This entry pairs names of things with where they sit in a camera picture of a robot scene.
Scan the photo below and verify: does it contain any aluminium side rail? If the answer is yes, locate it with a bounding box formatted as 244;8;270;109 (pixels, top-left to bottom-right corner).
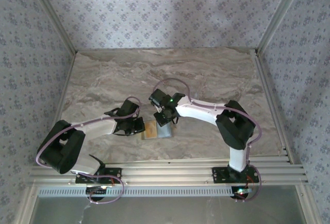
41;51;78;167
254;53;294;164

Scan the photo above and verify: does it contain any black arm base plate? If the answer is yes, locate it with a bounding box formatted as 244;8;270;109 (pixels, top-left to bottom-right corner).
75;167;122;184
211;166;259;184

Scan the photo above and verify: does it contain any aluminium frame post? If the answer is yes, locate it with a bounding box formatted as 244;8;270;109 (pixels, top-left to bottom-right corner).
256;0;309;55
27;0;78;55

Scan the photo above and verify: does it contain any small circuit board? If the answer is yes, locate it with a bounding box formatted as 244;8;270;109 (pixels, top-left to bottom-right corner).
86;185;109;201
231;186;253;199

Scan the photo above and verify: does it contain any grey slotted cable duct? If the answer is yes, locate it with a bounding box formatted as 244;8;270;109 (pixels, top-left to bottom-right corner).
37;185;234;198

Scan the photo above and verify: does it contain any aluminium rail beam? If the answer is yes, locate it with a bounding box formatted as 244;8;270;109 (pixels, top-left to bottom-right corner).
28;156;309;186

